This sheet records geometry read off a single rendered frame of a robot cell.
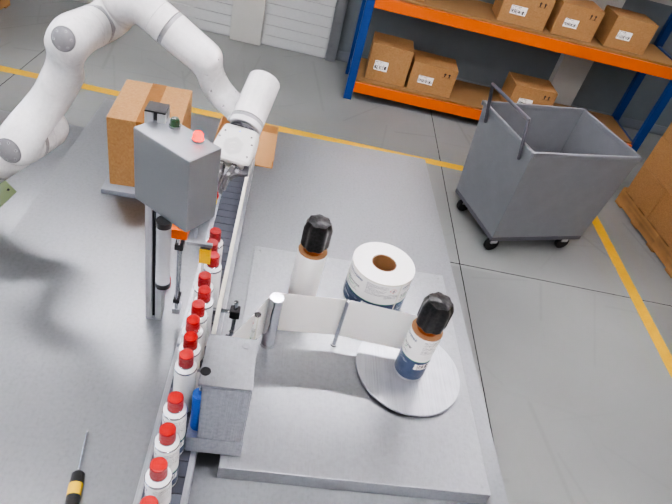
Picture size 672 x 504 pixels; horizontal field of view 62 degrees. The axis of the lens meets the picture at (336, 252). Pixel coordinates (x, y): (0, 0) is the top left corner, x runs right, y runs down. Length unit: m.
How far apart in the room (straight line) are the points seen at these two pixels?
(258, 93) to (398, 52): 3.75
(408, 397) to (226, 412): 0.55
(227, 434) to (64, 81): 0.98
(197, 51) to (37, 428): 0.97
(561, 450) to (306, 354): 1.66
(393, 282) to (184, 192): 0.73
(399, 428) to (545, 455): 1.44
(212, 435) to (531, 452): 1.83
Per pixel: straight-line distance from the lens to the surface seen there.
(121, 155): 2.12
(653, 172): 4.88
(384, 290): 1.69
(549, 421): 3.04
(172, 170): 1.24
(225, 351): 1.25
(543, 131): 4.16
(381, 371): 1.63
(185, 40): 1.46
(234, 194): 2.13
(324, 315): 1.57
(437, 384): 1.67
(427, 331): 1.49
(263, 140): 2.59
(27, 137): 1.74
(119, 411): 1.55
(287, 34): 5.88
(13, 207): 2.15
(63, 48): 1.54
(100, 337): 1.69
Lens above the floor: 2.12
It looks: 39 degrees down
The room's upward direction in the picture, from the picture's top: 16 degrees clockwise
